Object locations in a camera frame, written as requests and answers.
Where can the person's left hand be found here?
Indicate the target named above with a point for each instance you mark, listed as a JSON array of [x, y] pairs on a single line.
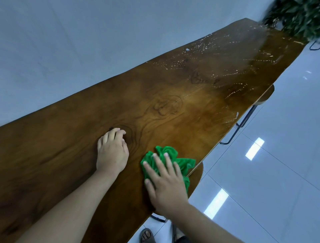
[[112, 152]]

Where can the person's right hand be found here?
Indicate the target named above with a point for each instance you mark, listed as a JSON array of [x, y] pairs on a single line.
[[167, 190]]

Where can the green cloth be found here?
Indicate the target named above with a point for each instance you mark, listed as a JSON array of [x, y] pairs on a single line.
[[185, 164]]

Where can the person's left forearm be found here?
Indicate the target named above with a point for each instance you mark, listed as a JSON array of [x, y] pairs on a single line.
[[70, 210]]

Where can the person's left foot in sandal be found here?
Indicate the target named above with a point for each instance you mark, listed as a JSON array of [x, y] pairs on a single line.
[[147, 236]]

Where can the wooden stool black metal legs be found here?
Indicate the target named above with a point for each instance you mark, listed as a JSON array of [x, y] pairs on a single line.
[[196, 177], [266, 96]]

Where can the dark grey shorts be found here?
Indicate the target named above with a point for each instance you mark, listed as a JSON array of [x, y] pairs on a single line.
[[186, 240]]

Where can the brown wooden table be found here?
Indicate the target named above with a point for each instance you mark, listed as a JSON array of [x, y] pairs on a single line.
[[200, 87]]

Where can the black metal stand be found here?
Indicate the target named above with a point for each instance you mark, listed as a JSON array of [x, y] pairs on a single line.
[[314, 46]]

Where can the green leafy plant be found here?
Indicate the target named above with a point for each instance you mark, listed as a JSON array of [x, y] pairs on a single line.
[[297, 15]]

